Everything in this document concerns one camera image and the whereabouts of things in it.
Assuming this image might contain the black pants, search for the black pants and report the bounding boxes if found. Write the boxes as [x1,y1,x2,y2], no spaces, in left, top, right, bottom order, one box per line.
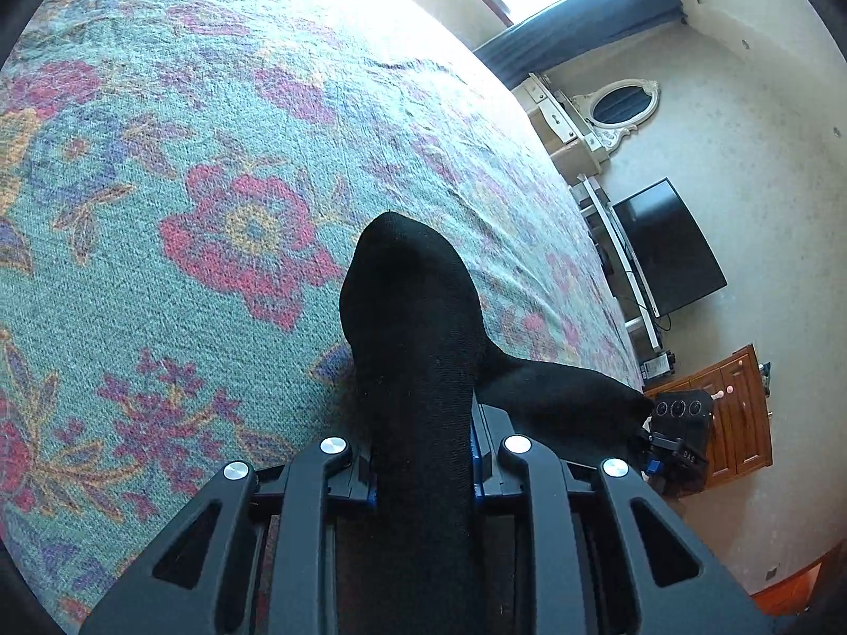
[340,212,652,633]

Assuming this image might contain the brown wooden cabinet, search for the brown wooden cabinet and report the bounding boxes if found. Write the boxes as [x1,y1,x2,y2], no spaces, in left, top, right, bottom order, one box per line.
[646,344,772,489]

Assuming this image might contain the white tv stand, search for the white tv stand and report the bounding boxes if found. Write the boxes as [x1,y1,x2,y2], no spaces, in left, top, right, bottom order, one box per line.
[571,175,663,356]

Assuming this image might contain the black television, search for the black television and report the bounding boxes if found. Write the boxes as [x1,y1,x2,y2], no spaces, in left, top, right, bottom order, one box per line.
[613,179,726,317]

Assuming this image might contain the cream dressing table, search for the cream dressing table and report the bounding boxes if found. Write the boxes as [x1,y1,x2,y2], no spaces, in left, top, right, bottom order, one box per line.
[512,75,609,185]

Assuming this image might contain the oval white framed mirror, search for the oval white framed mirror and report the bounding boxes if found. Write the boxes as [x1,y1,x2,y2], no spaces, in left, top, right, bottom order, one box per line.
[571,79,660,155]

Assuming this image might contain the floral bedspread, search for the floral bedspread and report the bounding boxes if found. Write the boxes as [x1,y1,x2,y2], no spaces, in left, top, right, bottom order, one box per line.
[2,0,641,633]

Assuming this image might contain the dark blue curtain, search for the dark blue curtain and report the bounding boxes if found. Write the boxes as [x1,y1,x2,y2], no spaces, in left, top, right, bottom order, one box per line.
[475,0,683,89]

